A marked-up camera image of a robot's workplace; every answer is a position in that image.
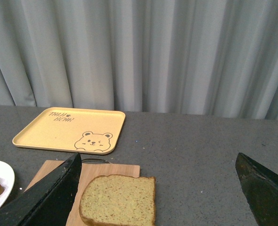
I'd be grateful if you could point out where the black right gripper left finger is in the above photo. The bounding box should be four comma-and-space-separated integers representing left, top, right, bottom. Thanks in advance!
0, 153, 82, 226

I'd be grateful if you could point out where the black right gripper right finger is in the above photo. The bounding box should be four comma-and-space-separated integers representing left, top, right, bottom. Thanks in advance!
235, 153, 278, 226

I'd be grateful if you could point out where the white round plate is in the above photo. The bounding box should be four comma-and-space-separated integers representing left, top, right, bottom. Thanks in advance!
0, 161, 15, 208

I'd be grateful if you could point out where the wooden cutting board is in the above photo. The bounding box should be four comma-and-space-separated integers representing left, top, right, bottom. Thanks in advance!
27, 160, 140, 226

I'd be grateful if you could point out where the yellow bear serving tray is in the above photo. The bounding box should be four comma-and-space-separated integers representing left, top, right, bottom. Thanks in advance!
12, 107, 125, 155

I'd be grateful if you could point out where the grey pleated curtain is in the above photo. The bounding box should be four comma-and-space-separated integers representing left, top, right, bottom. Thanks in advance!
0, 0, 278, 120

